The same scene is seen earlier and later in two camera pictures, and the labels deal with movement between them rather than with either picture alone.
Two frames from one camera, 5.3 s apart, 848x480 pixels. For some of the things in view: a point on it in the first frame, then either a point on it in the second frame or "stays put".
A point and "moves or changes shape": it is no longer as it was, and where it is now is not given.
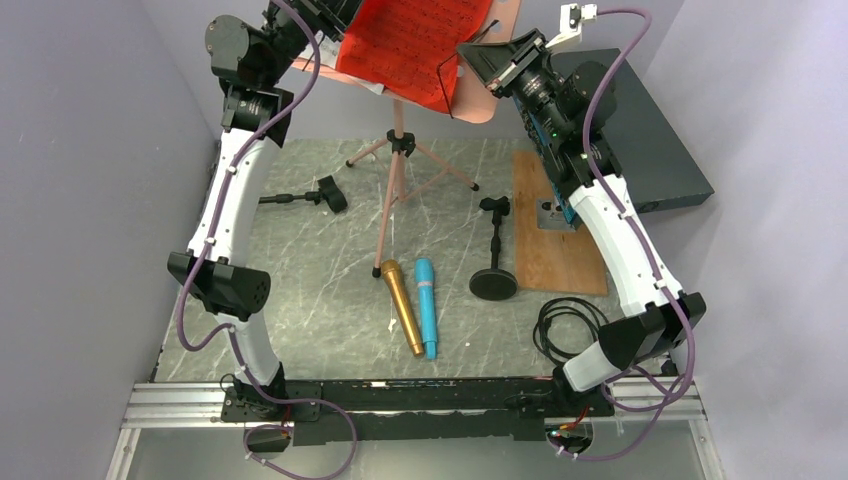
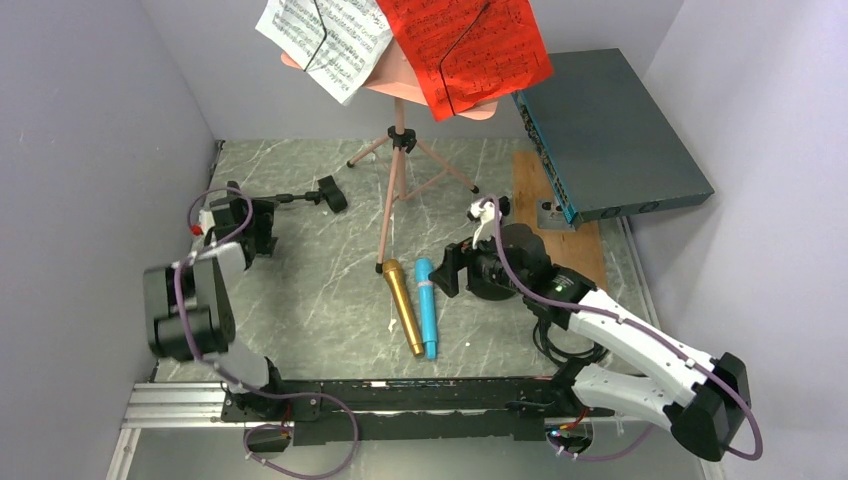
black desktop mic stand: (327, 191) stays put
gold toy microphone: (393, 271) stays put
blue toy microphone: (424, 273) stays put
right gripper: (495, 62) → (457, 256)
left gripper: (326, 15) → (263, 213)
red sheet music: (409, 47) moves or changes shape
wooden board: (550, 260) stays put
